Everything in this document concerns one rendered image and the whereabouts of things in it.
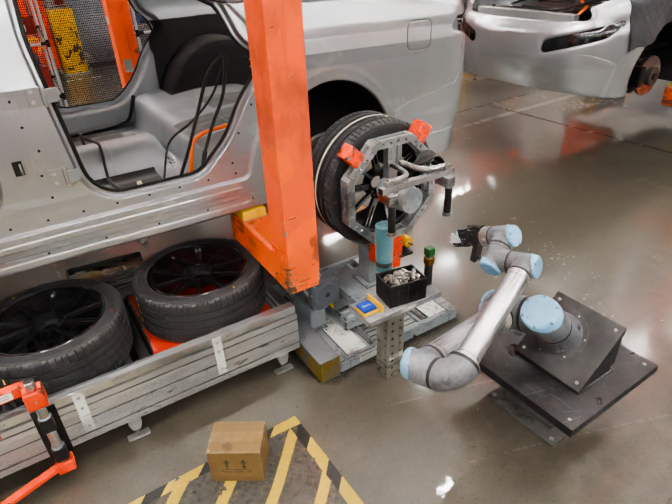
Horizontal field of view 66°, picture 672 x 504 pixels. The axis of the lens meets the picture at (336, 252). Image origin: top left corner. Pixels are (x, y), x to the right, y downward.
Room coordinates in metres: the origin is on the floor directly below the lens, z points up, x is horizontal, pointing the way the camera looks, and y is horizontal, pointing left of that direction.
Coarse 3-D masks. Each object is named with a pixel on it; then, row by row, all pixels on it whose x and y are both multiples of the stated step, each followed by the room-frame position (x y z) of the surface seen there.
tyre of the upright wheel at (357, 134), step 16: (368, 112) 2.60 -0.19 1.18; (336, 128) 2.49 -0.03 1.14; (352, 128) 2.43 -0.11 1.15; (368, 128) 2.40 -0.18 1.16; (384, 128) 2.44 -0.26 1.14; (400, 128) 2.49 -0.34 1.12; (320, 144) 2.47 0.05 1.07; (336, 144) 2.39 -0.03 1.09; (352, 144) 2.34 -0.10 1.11; (320, 160) 2.40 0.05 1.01; (336, 160) 2.31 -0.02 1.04; (320, 176) 2.35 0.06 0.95; (336, 176) 2.29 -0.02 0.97; (320, 192) 2.33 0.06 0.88; (336, 192) 2.29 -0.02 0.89; (320, 208) 2.36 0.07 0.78; (336, 208) 2.29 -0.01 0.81; (336, 224) 2.29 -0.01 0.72; (352, 240) 2.34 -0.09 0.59
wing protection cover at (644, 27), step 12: (636, 0) 4.21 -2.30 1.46; (648, 0) 4.21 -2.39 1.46; (660, 0) 4.24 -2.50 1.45; (636, 12) 4.19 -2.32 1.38; (648, 12) 4.21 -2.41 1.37; (660, 12) 4.24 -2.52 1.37; (636, 24) 4.19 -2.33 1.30; (648, 24) 4.20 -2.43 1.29; (660, 24) 4.24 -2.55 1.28; (636, 36) 4.17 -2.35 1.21; (648, 36) 4.19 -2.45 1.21
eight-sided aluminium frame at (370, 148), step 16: (368, 144) 2.33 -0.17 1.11; (384, 144) 2.33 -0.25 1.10; (416, 144) 2.43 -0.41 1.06; (368, 160) 2.29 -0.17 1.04; (352, 176) 2.24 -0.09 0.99; (352, 192) 2.24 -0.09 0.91; (432, 192) 2.49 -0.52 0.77; (352, 208) 2.24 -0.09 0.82; (352, 224) 2.23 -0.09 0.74; (400, 224) 2.44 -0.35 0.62; (368, 240) 2.32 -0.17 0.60
